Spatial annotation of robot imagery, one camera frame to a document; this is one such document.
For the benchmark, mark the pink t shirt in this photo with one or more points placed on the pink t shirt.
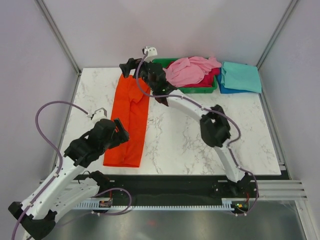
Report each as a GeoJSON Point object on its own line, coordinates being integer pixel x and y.
{"type": "Point", "coordinates": [190, 70]}

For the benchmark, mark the right aluminium frame post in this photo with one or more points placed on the right aluminium frame post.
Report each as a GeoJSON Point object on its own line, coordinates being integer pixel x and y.
{"type": "Point", "coordinates": [277, 31]}

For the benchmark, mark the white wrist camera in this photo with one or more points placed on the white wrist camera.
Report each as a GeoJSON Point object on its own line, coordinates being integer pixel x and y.
{"type": "Point", "coordinates": [98, 115]}
{"type": "Point", "coordinates": [150, 53]}

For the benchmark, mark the orange t shirt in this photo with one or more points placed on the orange t shirt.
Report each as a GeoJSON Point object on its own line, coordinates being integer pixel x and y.
{"type": "Point", "coordinates": [131, 107]}

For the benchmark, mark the aluminium frame post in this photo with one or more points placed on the aluminium frame post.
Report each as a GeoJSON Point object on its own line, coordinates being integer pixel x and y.
{"type": "Point", "coordinates": [58, 35]}
{"type": "Point", "coordinates": [277, 31]}

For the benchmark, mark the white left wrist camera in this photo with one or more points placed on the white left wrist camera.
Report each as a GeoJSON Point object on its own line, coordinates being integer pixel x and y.
{"type": "Point", "coordinates": [98, 115]}

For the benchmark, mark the green plastic bin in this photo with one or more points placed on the green plastic bin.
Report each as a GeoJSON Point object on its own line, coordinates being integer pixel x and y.
{"type": "Point", "coordinates": [166, 62]}

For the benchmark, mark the teal folded t shirt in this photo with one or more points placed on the teal folded t shirt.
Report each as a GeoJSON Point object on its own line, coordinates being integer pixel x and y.
{"type": "Point", "coordinates": [240, 77]}

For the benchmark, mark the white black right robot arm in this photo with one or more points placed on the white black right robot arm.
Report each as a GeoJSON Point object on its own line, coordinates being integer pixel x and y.
{"type": "Point", "coordinates": [214, 124]}

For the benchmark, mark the blue folded t shirt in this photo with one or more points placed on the blue folded t shirt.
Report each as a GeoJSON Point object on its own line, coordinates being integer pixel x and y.
{"type": "Point", "coordinates": [228, 91]}

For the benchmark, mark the left aluminium frame post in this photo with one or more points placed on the left aluminium frame post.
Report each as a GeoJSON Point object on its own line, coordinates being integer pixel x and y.
{"type": "Point", "coordinates": [58, 35]}

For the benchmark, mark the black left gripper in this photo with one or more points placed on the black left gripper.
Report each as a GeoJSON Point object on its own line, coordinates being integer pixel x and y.
{"type": "Point", "coordinates": [123, 134]}

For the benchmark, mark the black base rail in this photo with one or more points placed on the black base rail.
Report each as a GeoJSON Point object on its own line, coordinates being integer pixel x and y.
{"type": "Point", "coordinates": [174, 189]}

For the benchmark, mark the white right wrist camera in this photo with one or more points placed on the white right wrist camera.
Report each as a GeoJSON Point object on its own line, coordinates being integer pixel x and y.
{"type": "Point", "coordinates": [150, 53]}

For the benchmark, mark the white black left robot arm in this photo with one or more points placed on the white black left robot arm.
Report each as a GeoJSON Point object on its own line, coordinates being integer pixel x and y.
{"type": "Point", "coordinates": [39, 213]}

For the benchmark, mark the white slotted cable duct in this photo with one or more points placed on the white slotted cable duct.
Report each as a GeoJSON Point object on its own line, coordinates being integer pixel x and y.
{"type": "Point", "coordinates": [99, 205]}

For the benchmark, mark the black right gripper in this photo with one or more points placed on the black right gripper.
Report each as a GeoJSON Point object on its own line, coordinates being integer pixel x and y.
{"type": "Point", "coordinates": [131, 64]}

